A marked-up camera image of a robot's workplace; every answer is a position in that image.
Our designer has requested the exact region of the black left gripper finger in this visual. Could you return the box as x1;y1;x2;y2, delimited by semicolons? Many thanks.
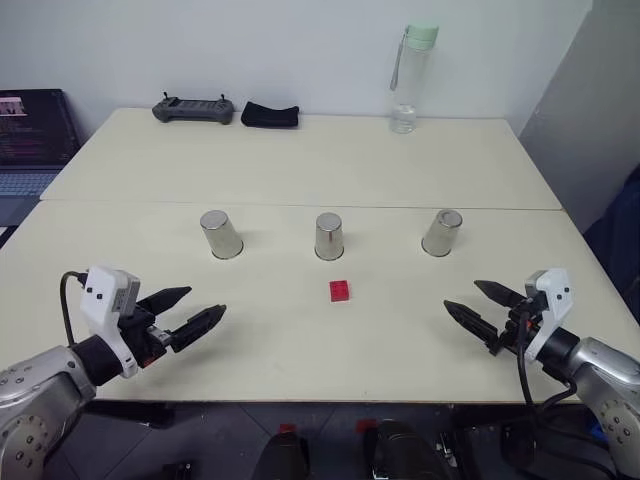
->
169;303;228;354
135;285;193;316

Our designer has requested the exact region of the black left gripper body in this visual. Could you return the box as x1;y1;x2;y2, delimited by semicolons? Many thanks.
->
121;306;176;370

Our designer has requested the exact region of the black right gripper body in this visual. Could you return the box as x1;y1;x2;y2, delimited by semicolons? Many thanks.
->
495;295;547;354

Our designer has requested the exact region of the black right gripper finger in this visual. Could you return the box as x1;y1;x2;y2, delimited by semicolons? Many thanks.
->
473;279;529;308
443;299;502;357

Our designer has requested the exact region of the silver metal cup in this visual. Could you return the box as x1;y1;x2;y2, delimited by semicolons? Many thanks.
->
199;209;245;260
313;212;346;262
420;208;464;258

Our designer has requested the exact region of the dark rounded shape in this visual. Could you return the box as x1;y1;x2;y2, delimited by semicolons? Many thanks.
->
260;430;310;480
363;419;441;480

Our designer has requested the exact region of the grey handheld remote controller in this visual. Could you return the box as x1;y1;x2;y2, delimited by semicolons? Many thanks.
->
151;90;236;125

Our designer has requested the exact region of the open laptop computer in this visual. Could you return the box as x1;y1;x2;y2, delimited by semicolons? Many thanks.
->
0;88;82;229

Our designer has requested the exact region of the grey leaning panel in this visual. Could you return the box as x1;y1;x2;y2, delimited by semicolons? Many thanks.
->
517;0;640;236

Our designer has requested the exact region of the black folded cloth pouch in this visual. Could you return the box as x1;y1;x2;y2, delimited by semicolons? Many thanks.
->
240;101;301;130

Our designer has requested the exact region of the clear bottle with green lid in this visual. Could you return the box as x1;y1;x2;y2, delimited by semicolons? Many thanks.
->
388;22;440;135

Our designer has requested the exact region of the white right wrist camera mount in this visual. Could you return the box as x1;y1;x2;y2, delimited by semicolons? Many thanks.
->
523;267;574;362

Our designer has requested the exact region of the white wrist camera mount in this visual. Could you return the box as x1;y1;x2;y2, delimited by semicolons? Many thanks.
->
523;267;574;362
80;266;142;379

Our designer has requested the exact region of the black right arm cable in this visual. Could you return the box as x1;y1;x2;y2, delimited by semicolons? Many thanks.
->
516;313;578;414

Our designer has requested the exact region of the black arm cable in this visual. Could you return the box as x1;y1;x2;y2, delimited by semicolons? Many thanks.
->
59;270;90;346
516;313;578;414

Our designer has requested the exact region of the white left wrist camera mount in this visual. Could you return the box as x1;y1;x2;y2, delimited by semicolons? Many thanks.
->
80;266;142;379

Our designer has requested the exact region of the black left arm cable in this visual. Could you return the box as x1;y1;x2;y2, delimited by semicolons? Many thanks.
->
59;270;90;346

